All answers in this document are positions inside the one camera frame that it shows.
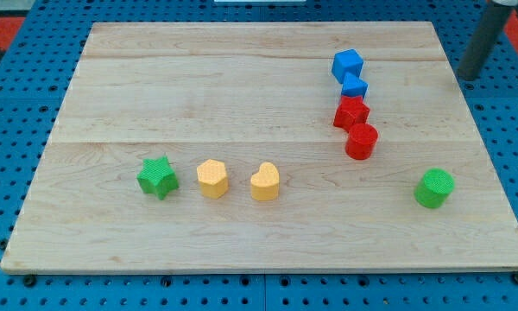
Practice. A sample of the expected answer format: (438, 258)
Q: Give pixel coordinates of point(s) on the green cylinder block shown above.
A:
(434, 188)

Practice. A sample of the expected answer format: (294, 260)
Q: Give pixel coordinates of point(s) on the yellow heart block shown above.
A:
(265, 183)

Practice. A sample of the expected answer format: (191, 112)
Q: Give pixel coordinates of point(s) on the yellow hexagon block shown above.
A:
(212, 178)

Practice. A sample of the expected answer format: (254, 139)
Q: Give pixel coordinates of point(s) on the wooden board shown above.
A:
(243, 94)

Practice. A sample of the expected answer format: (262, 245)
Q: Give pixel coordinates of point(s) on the red star block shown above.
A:
(350, 111)

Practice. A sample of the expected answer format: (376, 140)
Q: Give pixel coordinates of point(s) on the green star block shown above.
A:
(157, 177)

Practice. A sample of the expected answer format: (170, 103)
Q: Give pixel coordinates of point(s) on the red cylinder block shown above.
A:
(361, 141)

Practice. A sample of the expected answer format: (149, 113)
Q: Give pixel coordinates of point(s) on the blue triangle block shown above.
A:
(353, 86)

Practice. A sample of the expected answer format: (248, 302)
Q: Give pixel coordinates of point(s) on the blue cube block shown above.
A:
(348, 61)

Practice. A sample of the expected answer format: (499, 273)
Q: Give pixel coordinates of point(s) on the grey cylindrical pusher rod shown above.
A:
(483, 39)

